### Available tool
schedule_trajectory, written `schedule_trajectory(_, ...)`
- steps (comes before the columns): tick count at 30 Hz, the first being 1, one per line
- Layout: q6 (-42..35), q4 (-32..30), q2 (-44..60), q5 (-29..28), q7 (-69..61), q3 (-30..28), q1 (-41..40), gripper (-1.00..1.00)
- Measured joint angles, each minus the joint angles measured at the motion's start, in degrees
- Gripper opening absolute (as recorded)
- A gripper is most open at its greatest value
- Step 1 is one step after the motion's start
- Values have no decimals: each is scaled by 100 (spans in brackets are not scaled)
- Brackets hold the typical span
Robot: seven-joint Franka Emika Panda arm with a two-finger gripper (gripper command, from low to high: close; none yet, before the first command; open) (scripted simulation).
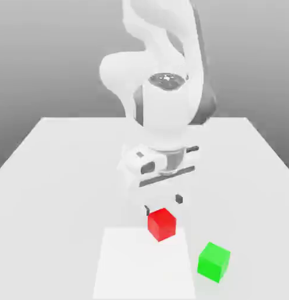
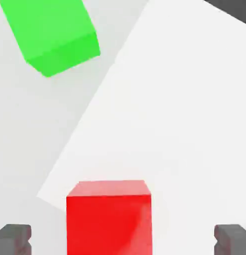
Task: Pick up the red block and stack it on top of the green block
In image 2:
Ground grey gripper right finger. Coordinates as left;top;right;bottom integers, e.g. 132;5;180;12
214;224;246;255

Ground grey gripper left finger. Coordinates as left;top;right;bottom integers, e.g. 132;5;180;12
0;224;32;255

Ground small red cube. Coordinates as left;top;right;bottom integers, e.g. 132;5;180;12
66;179;153;255

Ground small green cube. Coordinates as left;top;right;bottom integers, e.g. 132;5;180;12
0;0;101;78

